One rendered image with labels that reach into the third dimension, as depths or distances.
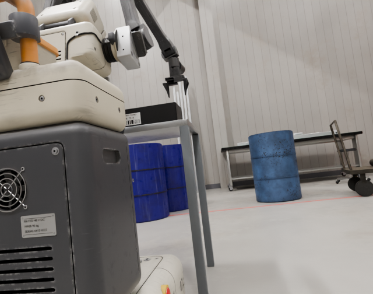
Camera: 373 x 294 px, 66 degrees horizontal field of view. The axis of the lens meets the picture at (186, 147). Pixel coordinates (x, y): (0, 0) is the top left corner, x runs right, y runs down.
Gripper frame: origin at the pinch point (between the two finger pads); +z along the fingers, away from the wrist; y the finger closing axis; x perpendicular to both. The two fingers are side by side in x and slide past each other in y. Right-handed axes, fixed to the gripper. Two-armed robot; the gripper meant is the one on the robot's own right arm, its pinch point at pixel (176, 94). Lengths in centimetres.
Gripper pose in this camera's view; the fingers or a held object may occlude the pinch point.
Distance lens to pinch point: 155.6
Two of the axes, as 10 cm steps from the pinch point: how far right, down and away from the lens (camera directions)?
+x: -1.8, -1.1, -9.8
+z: 1.1, 9.9, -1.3
